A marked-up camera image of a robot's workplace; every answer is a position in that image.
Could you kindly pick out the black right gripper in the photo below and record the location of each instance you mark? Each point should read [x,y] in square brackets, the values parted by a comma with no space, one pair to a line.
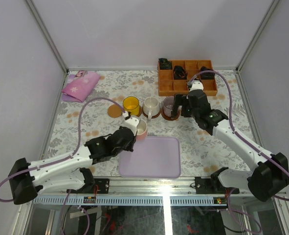
[178,101]

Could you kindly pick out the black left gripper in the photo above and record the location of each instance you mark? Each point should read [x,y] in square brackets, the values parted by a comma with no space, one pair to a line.
[130,138]

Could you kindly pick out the grey purple ceramic mug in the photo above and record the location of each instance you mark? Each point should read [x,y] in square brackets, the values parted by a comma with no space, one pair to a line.
[167,105]

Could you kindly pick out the dark wooden grooved coaster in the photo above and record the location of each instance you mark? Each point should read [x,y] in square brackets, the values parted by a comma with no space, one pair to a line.
[139,113]
[170,118]
[155,116]

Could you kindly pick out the pink ceramic mug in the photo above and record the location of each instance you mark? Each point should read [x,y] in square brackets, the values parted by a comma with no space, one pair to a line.
[142,130]

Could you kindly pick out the light bamboo coaster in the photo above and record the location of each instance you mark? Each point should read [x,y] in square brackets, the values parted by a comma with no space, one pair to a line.
[114,111]

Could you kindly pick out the white ceramic mug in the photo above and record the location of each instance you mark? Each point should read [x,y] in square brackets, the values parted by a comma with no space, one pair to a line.
[151,106]

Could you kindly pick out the yellow ceramic mug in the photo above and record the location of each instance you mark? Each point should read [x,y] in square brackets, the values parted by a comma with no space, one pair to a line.
[131,104]

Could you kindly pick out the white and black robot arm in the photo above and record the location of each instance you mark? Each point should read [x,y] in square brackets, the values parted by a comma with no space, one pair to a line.
[268,172]
[68,171]

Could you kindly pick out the orange wooden compartment tray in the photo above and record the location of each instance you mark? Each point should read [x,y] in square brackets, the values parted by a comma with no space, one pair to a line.
[167,86]

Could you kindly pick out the lavender plastic serving tray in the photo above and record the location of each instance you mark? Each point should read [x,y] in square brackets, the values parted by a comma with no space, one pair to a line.
[153,157]

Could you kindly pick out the white floral tablecloth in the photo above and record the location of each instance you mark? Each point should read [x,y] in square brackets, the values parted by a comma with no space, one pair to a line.
[200,153]

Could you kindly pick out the pink folded cloth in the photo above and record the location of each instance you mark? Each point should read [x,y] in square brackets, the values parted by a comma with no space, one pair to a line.
[80,86]

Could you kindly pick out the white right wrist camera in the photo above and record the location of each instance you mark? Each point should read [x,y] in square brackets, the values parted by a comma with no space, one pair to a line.
[195,85]

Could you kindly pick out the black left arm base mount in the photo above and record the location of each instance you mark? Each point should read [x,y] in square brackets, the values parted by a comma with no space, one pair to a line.
[95,184]

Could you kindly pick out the aluminium front frame rail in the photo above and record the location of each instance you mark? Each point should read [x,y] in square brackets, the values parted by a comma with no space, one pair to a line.
[156,184]

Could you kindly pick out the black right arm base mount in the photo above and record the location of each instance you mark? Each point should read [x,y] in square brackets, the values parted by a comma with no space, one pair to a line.
[207,184]

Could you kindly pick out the blue slotted cable duct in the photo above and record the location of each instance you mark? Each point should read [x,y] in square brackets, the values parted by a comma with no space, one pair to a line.
[131,200]

